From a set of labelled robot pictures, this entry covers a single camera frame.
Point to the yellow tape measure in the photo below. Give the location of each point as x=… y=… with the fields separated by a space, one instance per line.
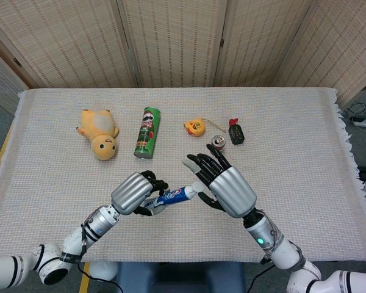
x=195 y=127

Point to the blue white toothpaste tube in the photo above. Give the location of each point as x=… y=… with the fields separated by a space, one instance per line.
x=177 y=195

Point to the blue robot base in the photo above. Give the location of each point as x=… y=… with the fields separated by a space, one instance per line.
x=177 y=279

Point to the white round base part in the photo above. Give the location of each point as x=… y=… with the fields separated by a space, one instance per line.
x=105 y=270

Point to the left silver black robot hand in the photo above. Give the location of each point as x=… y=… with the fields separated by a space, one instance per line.
x=129 y=193

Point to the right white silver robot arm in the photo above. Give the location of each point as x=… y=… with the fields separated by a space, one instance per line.
x=262 y=232

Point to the white woven tablecloth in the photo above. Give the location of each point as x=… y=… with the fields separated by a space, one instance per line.
x=292 y=183

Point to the green Pringles chips can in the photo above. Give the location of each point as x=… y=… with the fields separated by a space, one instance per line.
x=147 y=134

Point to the beige woven folding screen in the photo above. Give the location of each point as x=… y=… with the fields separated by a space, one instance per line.
x=177 y=39

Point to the red soda can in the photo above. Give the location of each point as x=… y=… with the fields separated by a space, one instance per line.
x=218 y=141

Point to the black bottle with red cap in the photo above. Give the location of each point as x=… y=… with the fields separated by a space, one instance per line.
x=236 y=134

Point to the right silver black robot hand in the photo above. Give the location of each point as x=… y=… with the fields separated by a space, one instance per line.
x=231 y=192

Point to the yellow plush toy animal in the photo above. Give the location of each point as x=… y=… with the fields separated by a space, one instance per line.
x=99 y=128

